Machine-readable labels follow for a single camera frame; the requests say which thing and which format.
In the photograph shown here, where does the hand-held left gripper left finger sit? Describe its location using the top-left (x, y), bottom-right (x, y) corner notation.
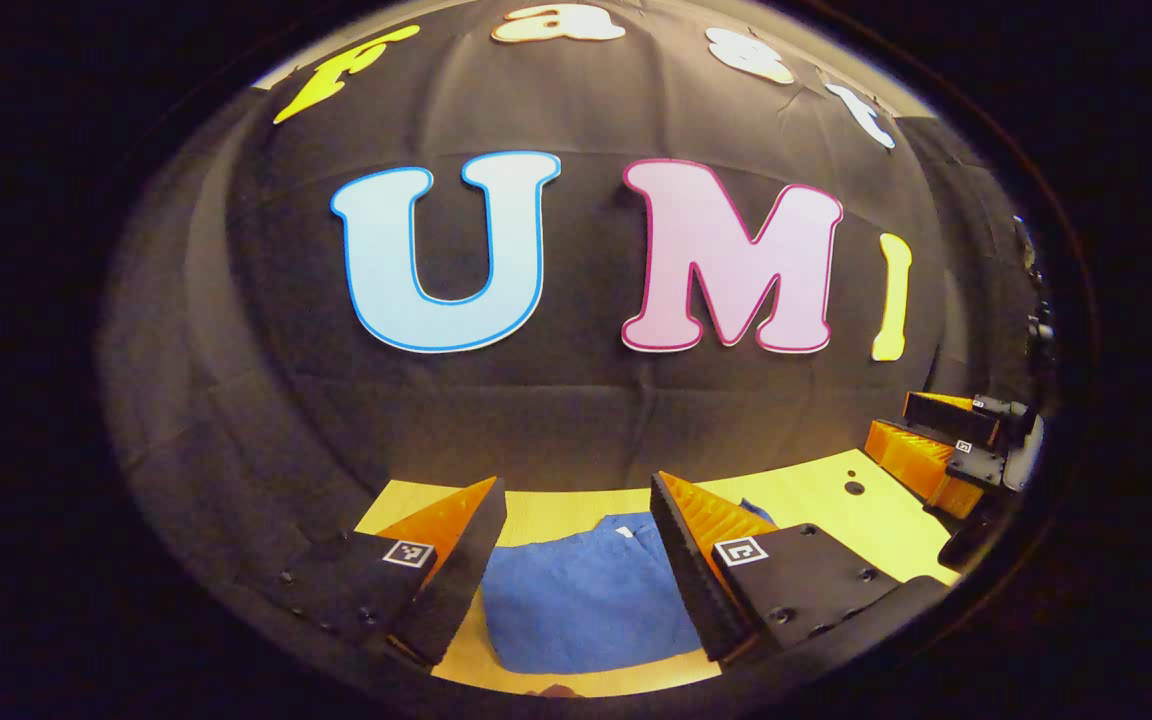
top-left (269, 477), bottom-right (508, 669)

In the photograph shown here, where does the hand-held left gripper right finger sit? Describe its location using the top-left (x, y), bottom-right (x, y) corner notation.
top-left (650, 471), bottom-right (903, 667)

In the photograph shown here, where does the blue corduroy shirt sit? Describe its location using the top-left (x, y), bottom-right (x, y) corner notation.
top-left (482, 498), bottom-right (777, 677)

